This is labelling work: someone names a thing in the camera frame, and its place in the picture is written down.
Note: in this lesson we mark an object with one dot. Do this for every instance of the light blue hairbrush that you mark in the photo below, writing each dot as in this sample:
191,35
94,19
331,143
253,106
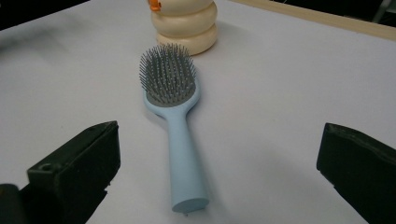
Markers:
182,130

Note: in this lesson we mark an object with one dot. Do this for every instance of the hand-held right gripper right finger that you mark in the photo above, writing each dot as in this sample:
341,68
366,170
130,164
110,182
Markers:
361,168

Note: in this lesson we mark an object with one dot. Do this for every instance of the cream ribbed bottle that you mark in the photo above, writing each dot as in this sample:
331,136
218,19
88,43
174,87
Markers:
186,26

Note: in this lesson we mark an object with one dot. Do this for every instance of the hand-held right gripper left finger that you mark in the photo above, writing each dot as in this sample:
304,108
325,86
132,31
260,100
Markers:
74,168

